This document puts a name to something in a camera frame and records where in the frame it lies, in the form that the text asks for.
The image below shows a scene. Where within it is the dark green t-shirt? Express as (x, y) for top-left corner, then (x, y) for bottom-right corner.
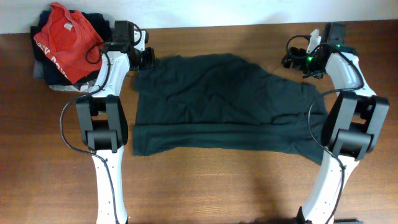
(132, 54), (327, 164)

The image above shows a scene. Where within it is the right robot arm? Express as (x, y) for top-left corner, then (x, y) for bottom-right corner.
(281, 22), (389, 223)

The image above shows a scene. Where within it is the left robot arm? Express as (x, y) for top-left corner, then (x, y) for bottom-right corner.
(76, 21), (154, 223)

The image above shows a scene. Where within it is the orange folded t-shirt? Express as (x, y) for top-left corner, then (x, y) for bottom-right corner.
(33, 2), (103, 84)

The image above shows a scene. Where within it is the black folded garment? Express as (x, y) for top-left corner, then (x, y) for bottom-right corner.
(30, 11), (111, 86)

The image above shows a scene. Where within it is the navy folded garment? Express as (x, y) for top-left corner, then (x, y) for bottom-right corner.
(43, 62), (72, 86)

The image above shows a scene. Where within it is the grey folded garment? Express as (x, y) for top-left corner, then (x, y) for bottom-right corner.
(33, 60), (95, 93)

